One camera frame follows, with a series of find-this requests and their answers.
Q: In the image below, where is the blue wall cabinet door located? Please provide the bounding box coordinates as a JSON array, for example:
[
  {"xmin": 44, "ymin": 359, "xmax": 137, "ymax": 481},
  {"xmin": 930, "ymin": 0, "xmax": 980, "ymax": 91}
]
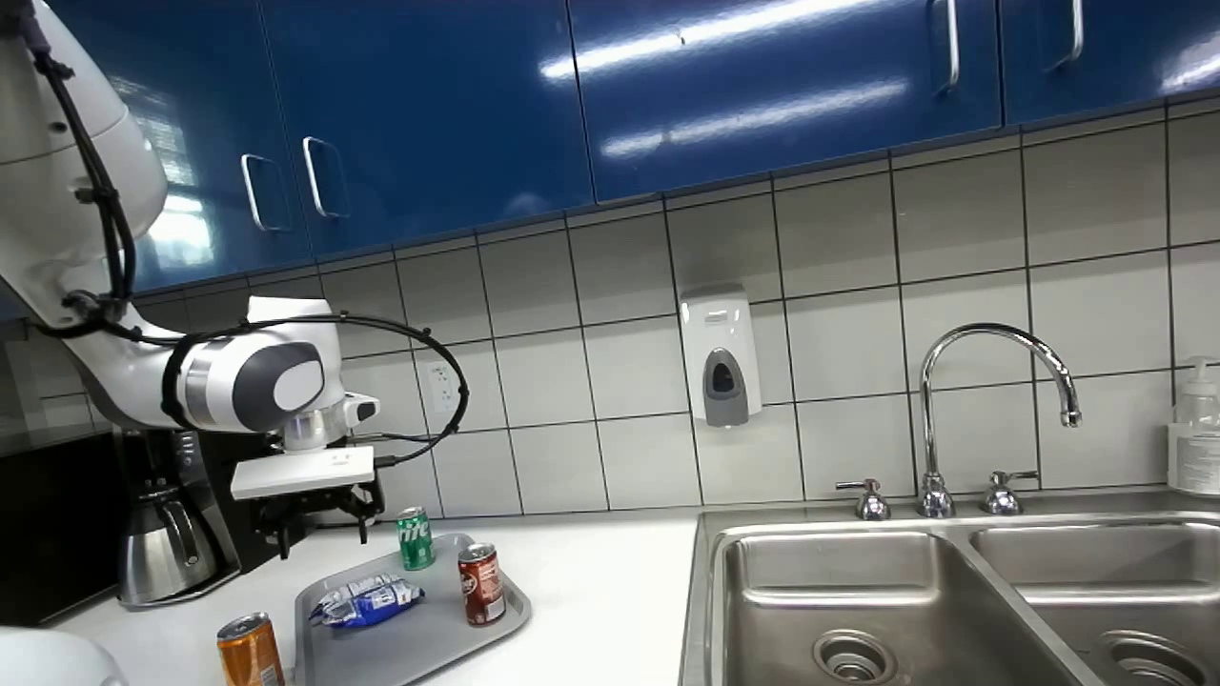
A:
[
  {"xmin": 563, "ymin": 0, "xmax": 1015, "ymax": 206},
  {"xmin": 260, "ymin": 0, "xmax": 590, "ymax": 258},
  {"xmin": 994, "ymin": 0, "xmax": 1220, "ymax": 131},
  {"xmin": 41, "ymin": 0, "xmax": 278, "ymax": 298}
]

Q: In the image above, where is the red soda can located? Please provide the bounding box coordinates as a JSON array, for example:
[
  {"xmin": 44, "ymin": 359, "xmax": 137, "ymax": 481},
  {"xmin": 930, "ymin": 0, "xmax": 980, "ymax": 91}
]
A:
[{"xmin": 452, "ymin": 543, "xmax": 511, "ymax": 629}]

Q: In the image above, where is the orange soda can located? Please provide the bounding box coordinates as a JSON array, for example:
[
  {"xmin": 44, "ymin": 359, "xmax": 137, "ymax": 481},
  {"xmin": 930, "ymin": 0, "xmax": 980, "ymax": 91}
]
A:
[{"xmin": 215, "ymin": 613, "xmax": 288, "ymax": 686}]

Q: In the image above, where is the clear soap bottle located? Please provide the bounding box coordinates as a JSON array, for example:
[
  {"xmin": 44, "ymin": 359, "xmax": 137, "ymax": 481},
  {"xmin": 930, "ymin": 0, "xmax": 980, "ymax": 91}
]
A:
[{"xmin": 1163, "ymin": 359, "xmax": 1220, "ymax": 499}]

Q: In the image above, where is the black microwave oven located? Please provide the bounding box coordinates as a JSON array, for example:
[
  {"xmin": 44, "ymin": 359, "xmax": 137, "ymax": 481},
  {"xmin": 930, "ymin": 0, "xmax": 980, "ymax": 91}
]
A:
[{"xmin": 0, "ymin": 431, "xmax": 129, "ymax": 627}]

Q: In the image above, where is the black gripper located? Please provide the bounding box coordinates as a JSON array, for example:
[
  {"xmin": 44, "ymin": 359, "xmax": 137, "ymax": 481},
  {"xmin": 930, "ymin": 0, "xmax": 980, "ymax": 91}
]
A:
[{"xmin": 254, "ymin": 477, "xmax": 385, "ymax": 565}]

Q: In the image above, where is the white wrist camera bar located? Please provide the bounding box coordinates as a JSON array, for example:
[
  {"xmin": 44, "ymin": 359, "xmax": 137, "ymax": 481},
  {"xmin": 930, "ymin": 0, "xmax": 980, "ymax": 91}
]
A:
[{"xmin": 230, "ymin": 443, "xmax": 381, "ymax": 502}]

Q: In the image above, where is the green soda can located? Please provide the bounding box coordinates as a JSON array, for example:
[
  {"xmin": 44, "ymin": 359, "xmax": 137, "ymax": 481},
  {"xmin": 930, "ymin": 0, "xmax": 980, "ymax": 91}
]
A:
[{"xmin": 395, "ymin": 502, "xmax": 438, "ymax": 572}]

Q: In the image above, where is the stainless steel double sink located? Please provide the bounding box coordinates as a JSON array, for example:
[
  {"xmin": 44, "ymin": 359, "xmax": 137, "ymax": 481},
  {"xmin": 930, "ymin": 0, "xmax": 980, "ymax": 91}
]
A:
[{"xmin": 680, "ymin": 509, "xmax": 1220, "ymax": 686}]

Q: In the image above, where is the chrome faucet handle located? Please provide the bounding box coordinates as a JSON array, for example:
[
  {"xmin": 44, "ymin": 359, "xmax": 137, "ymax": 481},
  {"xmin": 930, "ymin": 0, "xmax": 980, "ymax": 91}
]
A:
[
  {"xmin": 985, "ymin": 469, "xmax": 1043, "ymax": 519},
  {"xmin": 835, "ymin": 477, "xmax": 895, "ymax": 521}
]

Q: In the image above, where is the white rounded object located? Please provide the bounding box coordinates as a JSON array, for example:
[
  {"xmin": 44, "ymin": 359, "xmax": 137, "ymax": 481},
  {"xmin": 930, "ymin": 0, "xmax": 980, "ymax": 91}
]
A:
[{"xmin": 0, "ymin": 627, "xmax": 129, "ymax": 686}]

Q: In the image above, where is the black steel coffee maker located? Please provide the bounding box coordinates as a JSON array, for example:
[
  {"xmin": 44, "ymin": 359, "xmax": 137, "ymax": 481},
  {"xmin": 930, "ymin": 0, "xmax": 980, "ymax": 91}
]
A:
[{"xmin": 119, "ymin": 422, "xmax": 278, "ymax": 610}]

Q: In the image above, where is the sink drain strainer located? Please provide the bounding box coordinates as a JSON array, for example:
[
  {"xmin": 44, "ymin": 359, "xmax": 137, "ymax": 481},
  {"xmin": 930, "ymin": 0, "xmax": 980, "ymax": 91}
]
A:
[
  {"xmin": 1100, "ymin": 629, "xmax": 1206, "ymax": 686},
  {"xmin": 811, "ymin": 627, "xmax": 898, "ymax": 686}
]

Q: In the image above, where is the metal cabinet door handle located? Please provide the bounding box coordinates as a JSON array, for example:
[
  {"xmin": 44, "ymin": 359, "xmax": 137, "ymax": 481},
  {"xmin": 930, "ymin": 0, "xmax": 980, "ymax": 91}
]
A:
[
  {"xmin": 296, "ymin": 135, "xmax": 342, "ymax": 223},
  {"xmin": 939, "ymin": 0, "xmax": 967, "ymax": 91},
  {"xmin": 1043, "ymin": 0, "xmax": 1089, "ymax": 76},
  {"xmin": 235, "ymin": 150, "xmax": 276, "ymax": 237}
]

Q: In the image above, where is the stainless steel carafe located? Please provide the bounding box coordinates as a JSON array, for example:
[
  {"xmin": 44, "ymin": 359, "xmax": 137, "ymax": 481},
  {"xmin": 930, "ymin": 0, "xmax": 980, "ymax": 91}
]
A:
[{"xmin": 122, "ymin": 481, "xmax": 230, "ymax": 610}]

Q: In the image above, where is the chrome gooseneck faucet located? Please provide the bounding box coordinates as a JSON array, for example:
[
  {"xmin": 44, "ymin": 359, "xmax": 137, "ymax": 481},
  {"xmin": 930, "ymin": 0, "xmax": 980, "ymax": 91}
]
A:
[{"xmin": 914, "ymin": 321, "xmax": 1086, "ymax": 519}]

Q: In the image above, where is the white wall soap dispenser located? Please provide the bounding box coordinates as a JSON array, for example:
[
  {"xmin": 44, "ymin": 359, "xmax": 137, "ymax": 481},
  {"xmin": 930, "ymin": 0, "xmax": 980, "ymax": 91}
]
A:
[{"xmin": 676, "ymin": 290, "xmax": 767, "ymax": 431}]

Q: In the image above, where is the blue soda can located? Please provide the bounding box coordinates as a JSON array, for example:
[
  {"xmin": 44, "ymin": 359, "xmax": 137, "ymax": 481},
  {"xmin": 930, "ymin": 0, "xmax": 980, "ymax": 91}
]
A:
[{"xmin": 310, "ymin": 572, "xmax": 426, "ymax": 638}]

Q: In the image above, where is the grey plastic tray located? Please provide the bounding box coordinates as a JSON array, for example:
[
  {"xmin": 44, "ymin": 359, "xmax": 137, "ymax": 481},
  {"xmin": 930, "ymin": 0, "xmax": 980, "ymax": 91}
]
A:
[{"xmin": 288, "ymin": 529, "xmax": 532, "ymax": 686}]

